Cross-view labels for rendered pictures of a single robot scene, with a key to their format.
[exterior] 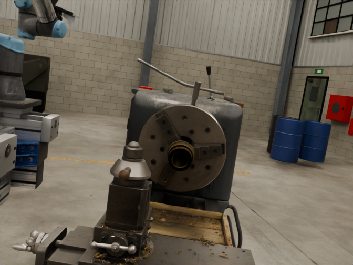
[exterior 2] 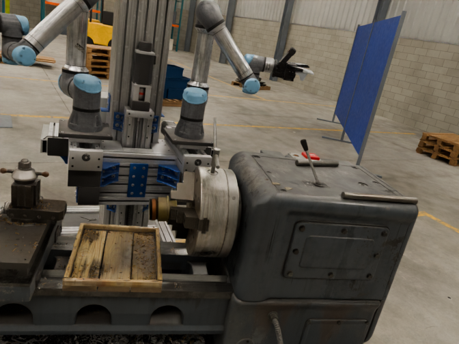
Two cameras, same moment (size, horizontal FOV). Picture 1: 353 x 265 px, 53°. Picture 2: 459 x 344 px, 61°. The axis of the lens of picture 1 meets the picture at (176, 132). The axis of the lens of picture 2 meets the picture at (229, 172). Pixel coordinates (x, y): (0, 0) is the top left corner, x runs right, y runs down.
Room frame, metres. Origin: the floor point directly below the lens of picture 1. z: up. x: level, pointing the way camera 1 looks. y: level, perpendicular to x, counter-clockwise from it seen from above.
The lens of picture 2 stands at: (0.94, -1.25, 1.69)
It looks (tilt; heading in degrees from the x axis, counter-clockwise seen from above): 19 degrees down; 72
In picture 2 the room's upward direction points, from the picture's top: 11 degrees clockwise
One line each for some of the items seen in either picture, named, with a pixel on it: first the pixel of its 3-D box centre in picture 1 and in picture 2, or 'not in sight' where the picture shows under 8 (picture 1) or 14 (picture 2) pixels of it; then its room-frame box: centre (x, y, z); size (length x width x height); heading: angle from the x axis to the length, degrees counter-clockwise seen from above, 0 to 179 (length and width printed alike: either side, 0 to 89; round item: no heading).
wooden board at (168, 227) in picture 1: (168, 228); (117, 254); (0.98, -0.02, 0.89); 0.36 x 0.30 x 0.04; 87
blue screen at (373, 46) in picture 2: not in sight; (357, 83); (5.34, 5.63, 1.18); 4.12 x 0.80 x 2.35; 67
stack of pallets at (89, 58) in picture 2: not in sight; (104, 61); (0.50, 9.69, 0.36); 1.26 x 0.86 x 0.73; 27
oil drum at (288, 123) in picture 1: (287, 139); not in sight; (7.52, -2.38, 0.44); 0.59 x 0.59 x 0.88
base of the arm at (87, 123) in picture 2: not in sight; (85, 117); (0.81, 0.60, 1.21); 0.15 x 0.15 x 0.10
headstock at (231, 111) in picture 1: (182, 135); (307, 221); (1.67, -0.03, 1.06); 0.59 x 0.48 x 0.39; 177
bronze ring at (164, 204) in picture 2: (180, 155); (162, 209); (1.12, -0.02, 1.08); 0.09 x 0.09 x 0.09; 89
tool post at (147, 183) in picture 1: (130, 198); (26, 191); (0.67, 0.07, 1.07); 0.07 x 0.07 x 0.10; 87
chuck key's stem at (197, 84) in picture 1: (194, 97); (214, 164); (1.27, -0.05, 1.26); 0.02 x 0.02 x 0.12
